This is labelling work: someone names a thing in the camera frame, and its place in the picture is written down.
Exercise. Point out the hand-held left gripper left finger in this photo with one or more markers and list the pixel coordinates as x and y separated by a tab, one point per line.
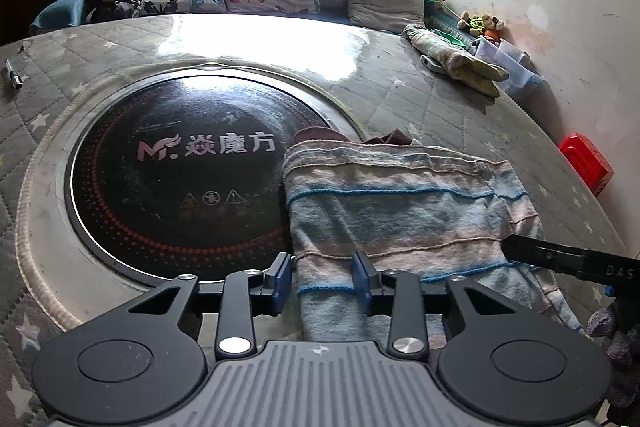
281	282

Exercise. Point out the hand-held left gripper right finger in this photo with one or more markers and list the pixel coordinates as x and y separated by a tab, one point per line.
362	282

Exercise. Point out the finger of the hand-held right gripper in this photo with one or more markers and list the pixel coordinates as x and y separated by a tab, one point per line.
530	249

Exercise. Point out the striped blue beige towel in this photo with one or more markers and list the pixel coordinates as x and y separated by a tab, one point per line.
400	207

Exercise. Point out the person's right forearm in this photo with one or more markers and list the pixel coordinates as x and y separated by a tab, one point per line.
622	357

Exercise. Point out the red plastic stool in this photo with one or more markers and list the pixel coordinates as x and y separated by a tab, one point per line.
587	162

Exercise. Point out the round black induction hob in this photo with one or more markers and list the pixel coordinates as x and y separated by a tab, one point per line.
175	207

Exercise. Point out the clear plastic storage box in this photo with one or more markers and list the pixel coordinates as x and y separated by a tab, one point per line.
510	64

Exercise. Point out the folded cream yellow cloth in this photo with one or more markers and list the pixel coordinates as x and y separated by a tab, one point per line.
460	57

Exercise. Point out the small white device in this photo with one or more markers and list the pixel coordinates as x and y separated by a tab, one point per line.
430	63

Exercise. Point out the green plastic basin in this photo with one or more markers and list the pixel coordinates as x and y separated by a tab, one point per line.
452	38

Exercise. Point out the pile of small plush toys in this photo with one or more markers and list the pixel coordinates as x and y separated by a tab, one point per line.
480	26

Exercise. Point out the grey pillow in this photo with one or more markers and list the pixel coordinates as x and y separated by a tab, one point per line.
385	2

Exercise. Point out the black and silver tool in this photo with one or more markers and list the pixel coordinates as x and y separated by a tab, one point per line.
14	74

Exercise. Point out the blue chair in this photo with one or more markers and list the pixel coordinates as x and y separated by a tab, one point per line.
57	14

